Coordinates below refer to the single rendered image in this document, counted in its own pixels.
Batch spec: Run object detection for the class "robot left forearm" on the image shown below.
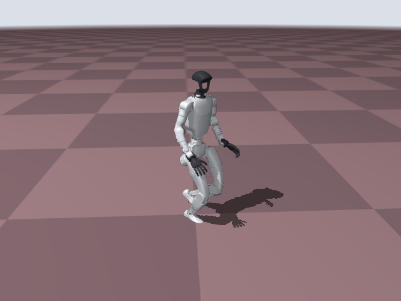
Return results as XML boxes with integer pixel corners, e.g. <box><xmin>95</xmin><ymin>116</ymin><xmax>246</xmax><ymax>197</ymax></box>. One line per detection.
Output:
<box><xmin>212</xmin><ymin>120</ymin><xmax>226</xmax><ymax>146</ymax></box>

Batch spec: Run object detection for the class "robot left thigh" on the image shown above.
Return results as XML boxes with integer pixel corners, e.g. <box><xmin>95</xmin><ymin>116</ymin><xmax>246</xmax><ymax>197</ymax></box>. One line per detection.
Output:
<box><xmin>202</xmin><ymin>145</ymin><xmax>224</xmax><ymax>194</ymax></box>

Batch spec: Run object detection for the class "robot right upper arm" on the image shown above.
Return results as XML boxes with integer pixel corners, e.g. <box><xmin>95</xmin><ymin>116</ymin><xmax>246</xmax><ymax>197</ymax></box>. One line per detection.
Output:
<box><xmin>174</xmin><ymin>100</ymin><xmax>194</xmax><ymax>134</ymax></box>

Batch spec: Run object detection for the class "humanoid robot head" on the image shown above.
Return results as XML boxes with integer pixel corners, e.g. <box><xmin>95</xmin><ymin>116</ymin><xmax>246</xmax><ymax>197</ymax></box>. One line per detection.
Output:
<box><xmin>192</xmin><ymin>71</ymin><xmax>212</xmax><ymax>99</ymax></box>

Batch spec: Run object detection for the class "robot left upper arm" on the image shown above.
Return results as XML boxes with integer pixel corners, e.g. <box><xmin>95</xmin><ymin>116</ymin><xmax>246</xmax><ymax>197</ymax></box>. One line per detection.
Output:
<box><xmin>210</xmin><ymin>96</ymin><xmax>218</xmax><ymax>126</ymax></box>

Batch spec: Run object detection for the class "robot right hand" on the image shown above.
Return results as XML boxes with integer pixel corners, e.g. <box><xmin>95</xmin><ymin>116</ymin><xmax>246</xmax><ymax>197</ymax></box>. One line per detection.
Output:
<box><xmin>185</xmin><ymin>152</ymin><xmax>207</xmax><ymax>177</ymax></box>

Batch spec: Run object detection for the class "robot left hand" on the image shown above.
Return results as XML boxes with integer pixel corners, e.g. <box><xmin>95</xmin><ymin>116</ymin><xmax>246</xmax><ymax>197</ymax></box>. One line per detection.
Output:
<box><xmin>221</xmin><ymin>139</ymin><xmax>240</xmax><ymax>158</ymax></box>

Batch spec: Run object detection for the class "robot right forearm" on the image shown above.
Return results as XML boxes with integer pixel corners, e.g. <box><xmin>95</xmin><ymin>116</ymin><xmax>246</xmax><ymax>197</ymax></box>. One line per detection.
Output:
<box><xmin>175</xmin><ymin>128</ymin><xmax>193</xmax><ymax>158</ymax></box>

